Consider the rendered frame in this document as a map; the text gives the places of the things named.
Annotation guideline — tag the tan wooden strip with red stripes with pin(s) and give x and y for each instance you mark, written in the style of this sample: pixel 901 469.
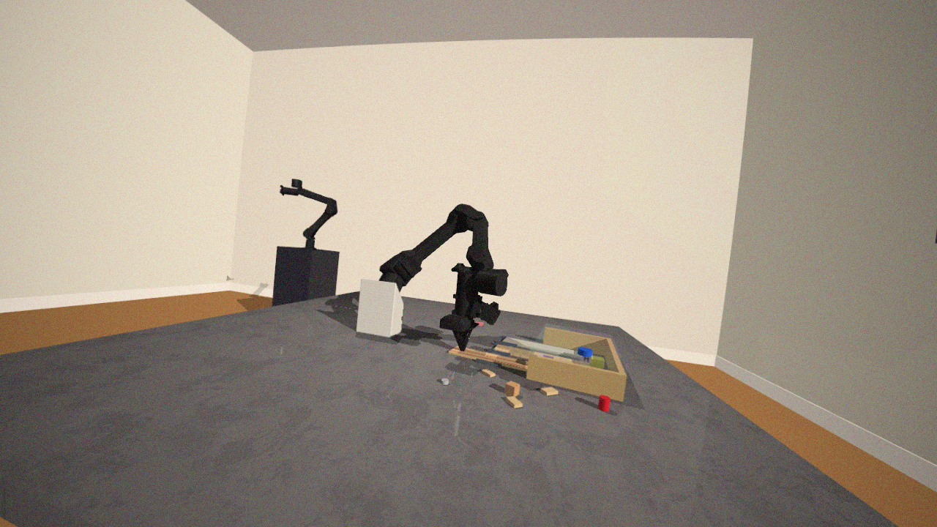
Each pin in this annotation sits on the tan wooden strip with red stripes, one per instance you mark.
pixel 504 360

